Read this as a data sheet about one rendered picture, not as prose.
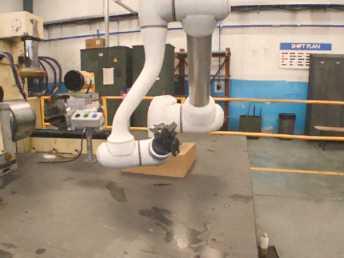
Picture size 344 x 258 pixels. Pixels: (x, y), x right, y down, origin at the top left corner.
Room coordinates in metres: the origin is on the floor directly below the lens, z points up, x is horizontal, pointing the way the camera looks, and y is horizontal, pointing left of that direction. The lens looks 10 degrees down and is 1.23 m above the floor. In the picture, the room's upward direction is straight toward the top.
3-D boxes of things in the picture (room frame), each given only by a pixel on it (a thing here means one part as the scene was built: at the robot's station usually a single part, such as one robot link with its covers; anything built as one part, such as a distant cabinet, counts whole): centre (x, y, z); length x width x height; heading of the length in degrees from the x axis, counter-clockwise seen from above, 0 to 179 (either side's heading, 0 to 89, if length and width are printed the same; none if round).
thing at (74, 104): (1.59, 0.60, 1.11); 0.12 x 0.11 x 0.07; 83
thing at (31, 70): (1.63, 0.95, 1.43); 0.18 x 0.18 x 0.48
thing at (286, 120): (5.51, -2.66, 0.30); 0.39 x 0.39 x 0.60
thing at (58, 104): (1.95, 0.87, 1.04); 0.41 x 0.25 x 0.25; 173
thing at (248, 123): (5.66, -1.83, 0.41); 0.52 x 0.47 x 0.82; 75
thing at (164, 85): (4.83, 0.34, 0.98); 0.72 x 0.49 x 1.96; 75
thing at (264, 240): (1.56, -0.69, 0.13); 0.08 x 0.07 x 0.25; 75
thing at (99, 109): (1.58, 0.56, 1.02); 0.20 x 0.19 x 0.19; 83
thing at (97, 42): (5.20, 1.55, 2.07); 0.40 x 0.30 x 0.21; 67
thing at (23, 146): (1.52, 0.99, 0.86); 0.07 x 0.06 x 0.12; 173
